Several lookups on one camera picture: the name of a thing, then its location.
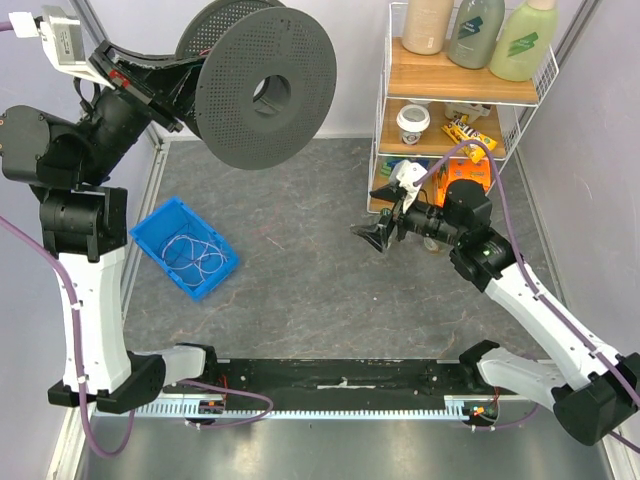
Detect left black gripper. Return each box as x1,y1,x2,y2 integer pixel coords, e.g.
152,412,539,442
77,37,219,184

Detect grey filament spool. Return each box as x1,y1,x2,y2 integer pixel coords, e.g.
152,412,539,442
176,1,337,170

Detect blue plastic bin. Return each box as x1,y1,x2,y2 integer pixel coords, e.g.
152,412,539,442
130,196,239,302

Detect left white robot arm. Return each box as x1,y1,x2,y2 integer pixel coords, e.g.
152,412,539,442
1,42,220,414

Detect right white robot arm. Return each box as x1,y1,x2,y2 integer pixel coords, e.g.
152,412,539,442
351,179,639,446

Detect blue snack box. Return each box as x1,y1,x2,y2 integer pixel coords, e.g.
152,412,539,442
380,157,431,178

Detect right glass soda bottle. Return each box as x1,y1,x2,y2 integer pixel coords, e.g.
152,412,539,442
424,237,444,254

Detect orange snack boxes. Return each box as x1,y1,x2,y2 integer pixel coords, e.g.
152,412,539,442
433,158,492,206

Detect white lidded paper cup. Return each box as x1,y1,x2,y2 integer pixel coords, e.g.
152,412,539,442
396,103,431,145

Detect yellow candy bag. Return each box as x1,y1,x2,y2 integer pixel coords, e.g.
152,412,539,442
441,117,498,164

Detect white carton on shelf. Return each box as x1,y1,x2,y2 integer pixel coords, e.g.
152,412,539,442
444,102,491,124

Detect beige bottle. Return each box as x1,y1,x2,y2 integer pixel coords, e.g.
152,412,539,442
402,0,454,55

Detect grey-green bottle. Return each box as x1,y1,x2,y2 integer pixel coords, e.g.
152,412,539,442
448,0,505,70

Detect light green bottle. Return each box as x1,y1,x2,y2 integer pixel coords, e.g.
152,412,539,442
489,0,558,82

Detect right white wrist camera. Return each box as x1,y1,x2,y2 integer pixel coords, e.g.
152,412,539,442
389,160,428,213

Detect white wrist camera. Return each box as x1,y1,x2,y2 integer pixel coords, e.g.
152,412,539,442
389,160,428,213
8,5,108,85

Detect white wire wooden shelf rack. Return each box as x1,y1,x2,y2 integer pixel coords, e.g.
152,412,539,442
366,2,560,217

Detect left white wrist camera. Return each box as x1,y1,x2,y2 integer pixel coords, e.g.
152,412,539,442
8,5,108,85

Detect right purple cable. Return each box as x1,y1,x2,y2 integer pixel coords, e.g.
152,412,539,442
414,139,640,454

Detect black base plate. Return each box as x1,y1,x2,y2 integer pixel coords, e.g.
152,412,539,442
162,357,519,414

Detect white wire bundle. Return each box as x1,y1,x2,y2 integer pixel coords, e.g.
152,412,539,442
160,233,231,289

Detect slotted cable duct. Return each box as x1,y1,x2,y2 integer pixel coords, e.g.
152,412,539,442
136,395,472,421

